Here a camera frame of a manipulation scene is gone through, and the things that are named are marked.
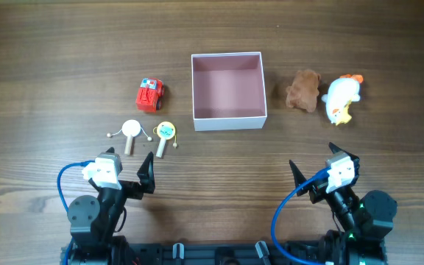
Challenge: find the red toy fire truck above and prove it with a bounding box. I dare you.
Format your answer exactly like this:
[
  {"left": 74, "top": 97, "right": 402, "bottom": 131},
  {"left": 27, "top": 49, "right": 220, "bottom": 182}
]
[{"left": 135, "top": 78, "right": 165, "bottom": 113}]

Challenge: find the white pig rattle drum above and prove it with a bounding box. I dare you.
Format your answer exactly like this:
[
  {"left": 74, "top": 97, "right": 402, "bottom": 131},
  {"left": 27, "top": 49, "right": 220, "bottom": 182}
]
[{"left": 106, "top": 119, "right": 152, "bottom": 155}]

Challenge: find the left blue cable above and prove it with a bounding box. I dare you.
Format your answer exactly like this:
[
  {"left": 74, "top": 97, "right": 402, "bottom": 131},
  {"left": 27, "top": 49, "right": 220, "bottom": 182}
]
[{"left": 57, "top": 160, "right": 96, "bottom": 265}]

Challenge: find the brown plush bear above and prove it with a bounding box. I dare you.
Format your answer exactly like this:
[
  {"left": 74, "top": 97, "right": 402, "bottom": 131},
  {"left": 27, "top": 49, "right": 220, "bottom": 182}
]
[{"left": 286, "top": 69, "right": 321, "bottom": 113}]

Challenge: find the white box pink interior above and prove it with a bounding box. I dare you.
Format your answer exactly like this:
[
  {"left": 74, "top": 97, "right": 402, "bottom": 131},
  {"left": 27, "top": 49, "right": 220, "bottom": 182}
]
[{"left": 191, "top": 52, "right": 267, "bottom": 131}]

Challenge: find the blue cable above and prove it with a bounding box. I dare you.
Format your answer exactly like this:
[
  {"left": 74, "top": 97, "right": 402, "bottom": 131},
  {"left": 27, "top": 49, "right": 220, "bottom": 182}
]
[
  {"left": 57, "top": 160, "right": 96, "bottom": 265},
  {"left": 270, "top": 166, "right": 333, "bottom": 265}
]

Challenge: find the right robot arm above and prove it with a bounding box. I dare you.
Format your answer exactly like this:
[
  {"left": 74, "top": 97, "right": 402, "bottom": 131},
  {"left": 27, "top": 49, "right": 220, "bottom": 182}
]
[{"left": 284, "top": 143, "right": 398, "bottom": 265}]

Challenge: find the white plush chicken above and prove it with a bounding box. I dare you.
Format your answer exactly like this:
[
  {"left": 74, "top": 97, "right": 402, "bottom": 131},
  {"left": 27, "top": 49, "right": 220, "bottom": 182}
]
[{"left": 322, "top": 74, "right": 364, "bottom": 125}]

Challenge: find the right blue cable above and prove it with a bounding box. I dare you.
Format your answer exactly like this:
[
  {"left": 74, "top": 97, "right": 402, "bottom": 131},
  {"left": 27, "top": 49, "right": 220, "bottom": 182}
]
[{"left": 270, "top": 166, "right": 333, "bottom": 265}]

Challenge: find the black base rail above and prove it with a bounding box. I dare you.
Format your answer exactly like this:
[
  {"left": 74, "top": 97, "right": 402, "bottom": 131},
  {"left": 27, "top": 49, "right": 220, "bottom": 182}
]
[{"left": 60, "top": 241, "right": 388, "bottom": 265}]

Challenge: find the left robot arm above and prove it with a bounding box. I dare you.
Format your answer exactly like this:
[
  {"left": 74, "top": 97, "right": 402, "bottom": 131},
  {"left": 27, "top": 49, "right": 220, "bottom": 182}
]
[{"left": 60, "top": 147, "right": 155, "bottom": 264}]

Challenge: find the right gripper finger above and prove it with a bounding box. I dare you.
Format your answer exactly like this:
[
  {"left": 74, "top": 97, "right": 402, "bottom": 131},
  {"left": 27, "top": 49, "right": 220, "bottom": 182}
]
[
  {"left": 328, "top": 142, "right": 349, "bottom": 155},
  {"left": 289, "top": 160, "right": 310, "bottom": 197}
]

